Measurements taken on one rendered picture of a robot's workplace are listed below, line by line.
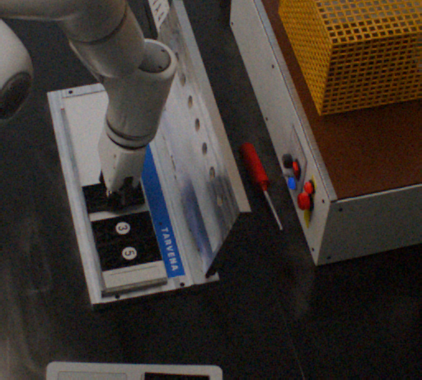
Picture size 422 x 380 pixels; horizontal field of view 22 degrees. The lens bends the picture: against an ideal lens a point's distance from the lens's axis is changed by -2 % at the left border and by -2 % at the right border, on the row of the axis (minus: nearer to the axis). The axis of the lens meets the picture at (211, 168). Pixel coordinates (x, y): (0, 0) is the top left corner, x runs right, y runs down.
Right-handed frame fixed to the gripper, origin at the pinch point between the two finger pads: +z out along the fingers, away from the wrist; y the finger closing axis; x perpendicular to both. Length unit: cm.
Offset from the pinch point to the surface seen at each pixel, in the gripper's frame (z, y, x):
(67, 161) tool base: 3.7, -8.6, -5.7
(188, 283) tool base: 0.9, 18.8, 8.7
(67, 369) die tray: 6.4, 29.3, -12.4
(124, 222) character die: 1.2, 6.3, 0.9
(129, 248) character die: 1.2, 11.2, 0.7
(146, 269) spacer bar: 1.1, 15.4, 2.5
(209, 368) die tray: 1.9, 33.9, 8.6
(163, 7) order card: -3.8, -38.1, 16.7
